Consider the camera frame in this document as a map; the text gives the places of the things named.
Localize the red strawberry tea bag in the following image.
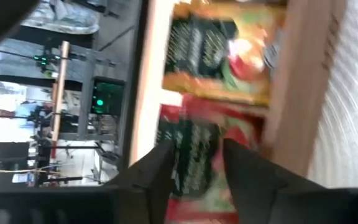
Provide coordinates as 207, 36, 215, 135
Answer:
157, 93, 265, 224

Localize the black computer tower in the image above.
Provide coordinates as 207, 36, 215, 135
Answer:
90, 77, 126, 116

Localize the orange mango tea bag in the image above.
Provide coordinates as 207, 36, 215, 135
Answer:
162, 1, 287, 106

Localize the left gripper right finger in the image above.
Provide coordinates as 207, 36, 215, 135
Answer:
223, 139, 323, 191

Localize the grey plastic cover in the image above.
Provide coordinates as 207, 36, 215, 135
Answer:
20, 0, 101, 35

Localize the white round woven placemat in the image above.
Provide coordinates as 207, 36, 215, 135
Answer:
308, 0, 358, 190

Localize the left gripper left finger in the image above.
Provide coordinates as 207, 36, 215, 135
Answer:
106, 141, 175, 192

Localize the desk with wooden top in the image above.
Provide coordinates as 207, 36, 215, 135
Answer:
0, 39, 127, 142

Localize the wooden tea box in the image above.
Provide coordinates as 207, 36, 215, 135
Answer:
160, 0, 348, 224

